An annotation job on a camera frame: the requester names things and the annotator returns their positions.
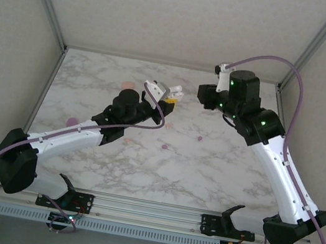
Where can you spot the peach earbud charging case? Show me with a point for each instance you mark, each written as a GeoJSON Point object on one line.
{"type": "Point", "coordinates": [127, 84]}

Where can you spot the purple earbud charging case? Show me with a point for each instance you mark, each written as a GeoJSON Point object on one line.
{"type": "Point", "coordinates": [71, 121]}

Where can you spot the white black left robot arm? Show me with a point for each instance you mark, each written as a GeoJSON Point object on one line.
{"type": "Point", "coordinates": [61, 142]}

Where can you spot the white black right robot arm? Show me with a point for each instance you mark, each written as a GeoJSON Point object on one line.
{"type": "Point", "coordinates": [277, 170]}

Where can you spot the purple earbud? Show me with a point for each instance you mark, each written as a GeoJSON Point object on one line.
{"type": "Point", "coordinates": [165, 146]}
{"type": "Point", "coordinates": [199, 139]}

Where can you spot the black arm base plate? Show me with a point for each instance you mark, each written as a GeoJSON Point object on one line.
{"type": "Point", "coordinates": [85, 201]}
{"type": "Point", "coordinates": [211, 223]}

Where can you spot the aluminium mounting rail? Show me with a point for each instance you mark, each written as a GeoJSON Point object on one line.
{"type": "Point", "coordinates": [147, 212]}

